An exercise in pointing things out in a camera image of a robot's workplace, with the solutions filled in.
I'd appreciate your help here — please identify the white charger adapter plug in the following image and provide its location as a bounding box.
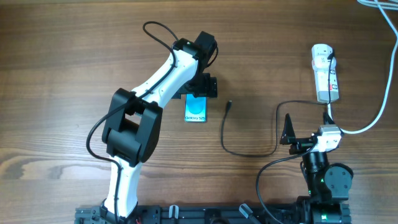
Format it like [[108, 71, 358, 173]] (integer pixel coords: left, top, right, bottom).
[[312, 53, 336, 72]]

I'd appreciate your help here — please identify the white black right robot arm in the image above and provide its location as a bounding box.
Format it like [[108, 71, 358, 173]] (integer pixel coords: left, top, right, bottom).
[[280, 114, 354, 224]]

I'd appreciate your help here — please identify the white power strip cord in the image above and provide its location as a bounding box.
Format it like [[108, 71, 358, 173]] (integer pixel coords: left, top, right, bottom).
[[326, 0, 398, 135]]

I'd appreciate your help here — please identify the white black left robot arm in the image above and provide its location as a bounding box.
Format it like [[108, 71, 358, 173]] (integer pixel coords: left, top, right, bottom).
[[102, 31, 218, 223]]

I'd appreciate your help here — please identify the white power strip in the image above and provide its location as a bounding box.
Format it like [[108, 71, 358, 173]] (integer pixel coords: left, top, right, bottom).
[[312, 44, 339, 103]]

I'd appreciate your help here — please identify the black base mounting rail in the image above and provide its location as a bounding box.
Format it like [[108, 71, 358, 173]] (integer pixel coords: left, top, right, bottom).
[[74, 203, 352, 224]]

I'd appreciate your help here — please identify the black charging cable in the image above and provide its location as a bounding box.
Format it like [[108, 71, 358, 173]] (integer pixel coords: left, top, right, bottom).
[[220, 51, 336, 158]]

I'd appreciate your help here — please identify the blue screen smartphone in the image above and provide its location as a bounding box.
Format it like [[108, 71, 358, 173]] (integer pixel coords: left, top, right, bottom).
[[184, 94, 207, 123]]

